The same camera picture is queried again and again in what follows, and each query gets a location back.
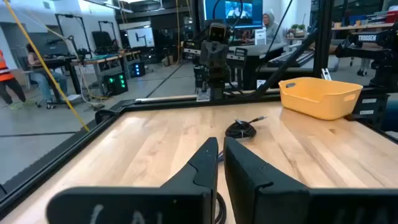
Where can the grey desk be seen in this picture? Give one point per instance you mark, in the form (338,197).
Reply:
(280,70)

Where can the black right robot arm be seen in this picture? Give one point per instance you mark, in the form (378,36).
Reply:
(216,82)

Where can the white-lit computer monitor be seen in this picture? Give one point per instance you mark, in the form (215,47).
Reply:
(146,37)

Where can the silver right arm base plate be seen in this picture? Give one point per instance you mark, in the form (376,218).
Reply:
(203,95)

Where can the black office chair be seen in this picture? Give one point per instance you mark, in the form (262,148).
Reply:
(101,42)

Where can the large blue wall screen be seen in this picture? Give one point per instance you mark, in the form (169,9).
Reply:
(255,18)

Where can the red box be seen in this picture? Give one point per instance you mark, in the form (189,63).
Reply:
(392,17)

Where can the wooden top work desk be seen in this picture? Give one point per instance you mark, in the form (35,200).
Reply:
(93,59)

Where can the yellow plastic bin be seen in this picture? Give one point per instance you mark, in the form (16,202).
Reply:
(320,102)

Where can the small potted plant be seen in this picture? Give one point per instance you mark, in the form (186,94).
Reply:
(298,29)

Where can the black aluminium table frame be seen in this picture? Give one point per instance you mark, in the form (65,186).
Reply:
(171,105)

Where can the black computer with blue lights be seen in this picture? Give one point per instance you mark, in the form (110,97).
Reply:
(136,69)

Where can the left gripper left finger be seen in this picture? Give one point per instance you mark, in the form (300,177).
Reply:
(192,199)

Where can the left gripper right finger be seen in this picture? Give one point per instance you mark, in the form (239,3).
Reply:
(248,193)

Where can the black Trossen-labelled robot arm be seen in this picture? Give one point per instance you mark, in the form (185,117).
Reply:
(367,38)

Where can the person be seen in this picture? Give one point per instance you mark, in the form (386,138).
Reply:
(40,77)
(4,70)
(272,28)

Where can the wooden wall shelf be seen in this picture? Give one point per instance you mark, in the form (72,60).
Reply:
(357,27)

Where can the black computer with green lights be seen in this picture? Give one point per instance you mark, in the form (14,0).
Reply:
(115,84)

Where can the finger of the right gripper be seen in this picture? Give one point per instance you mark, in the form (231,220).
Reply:
(207,54)
(221,54)

